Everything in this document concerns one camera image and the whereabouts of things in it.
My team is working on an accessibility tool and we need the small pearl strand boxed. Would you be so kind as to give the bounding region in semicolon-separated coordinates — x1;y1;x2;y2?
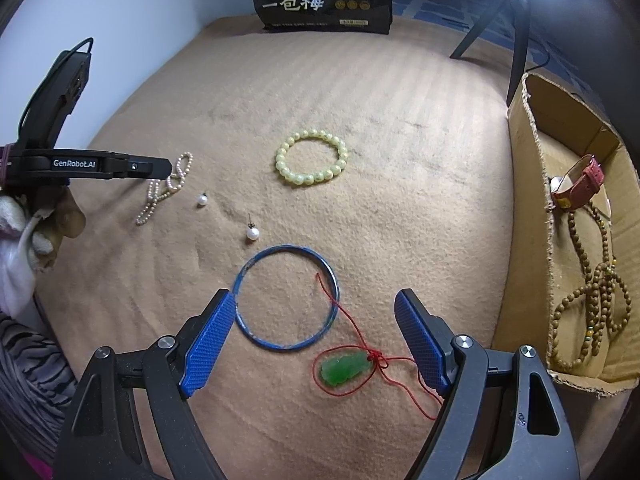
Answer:
135;151;194;226

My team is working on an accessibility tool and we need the green pendant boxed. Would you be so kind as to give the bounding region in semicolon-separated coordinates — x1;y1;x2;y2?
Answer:
312;271;446;420

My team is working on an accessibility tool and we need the black cable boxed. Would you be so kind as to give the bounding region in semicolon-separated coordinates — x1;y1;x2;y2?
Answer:
525;35;557;73

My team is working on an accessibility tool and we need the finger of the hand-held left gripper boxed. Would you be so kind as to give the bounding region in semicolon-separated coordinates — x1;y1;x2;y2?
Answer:
119;155;174;181

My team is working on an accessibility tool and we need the person's left hand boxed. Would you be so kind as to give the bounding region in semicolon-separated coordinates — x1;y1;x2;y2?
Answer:
0;187;87;273

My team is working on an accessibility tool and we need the tan blanket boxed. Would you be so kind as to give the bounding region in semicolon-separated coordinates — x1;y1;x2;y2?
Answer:
32;15;551;480

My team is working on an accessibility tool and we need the striped clothing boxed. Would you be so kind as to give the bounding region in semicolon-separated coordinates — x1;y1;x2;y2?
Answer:
0;312;86;466

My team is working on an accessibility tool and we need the cardboard box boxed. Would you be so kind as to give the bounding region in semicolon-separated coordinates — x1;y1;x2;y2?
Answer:
492;72;640;398

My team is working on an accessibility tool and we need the black tripod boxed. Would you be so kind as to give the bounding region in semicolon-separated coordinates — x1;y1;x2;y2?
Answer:
450;0;533;107

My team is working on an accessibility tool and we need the red strap wristwatch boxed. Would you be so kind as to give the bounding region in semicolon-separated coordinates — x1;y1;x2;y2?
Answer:
549;155;606;211

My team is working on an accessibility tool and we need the blue checked bedsheet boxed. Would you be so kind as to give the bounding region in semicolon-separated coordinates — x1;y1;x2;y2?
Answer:
387;0;616;96

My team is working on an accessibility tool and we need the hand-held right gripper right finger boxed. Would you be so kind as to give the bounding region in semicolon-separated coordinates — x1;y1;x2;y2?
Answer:
394;288;581;480

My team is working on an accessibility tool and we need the blue bangle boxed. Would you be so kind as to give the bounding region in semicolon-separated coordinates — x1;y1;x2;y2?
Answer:
231;244;342;350

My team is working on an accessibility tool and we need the pale yellow bead bracelet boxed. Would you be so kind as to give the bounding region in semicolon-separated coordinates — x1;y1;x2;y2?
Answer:
275;130;348;187

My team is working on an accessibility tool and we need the heap of bead bracelets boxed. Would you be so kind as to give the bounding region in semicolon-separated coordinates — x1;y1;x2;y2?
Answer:
547;200;632;373

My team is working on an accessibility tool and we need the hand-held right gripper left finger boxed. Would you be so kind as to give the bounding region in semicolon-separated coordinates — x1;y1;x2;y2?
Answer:
55;288;236;480

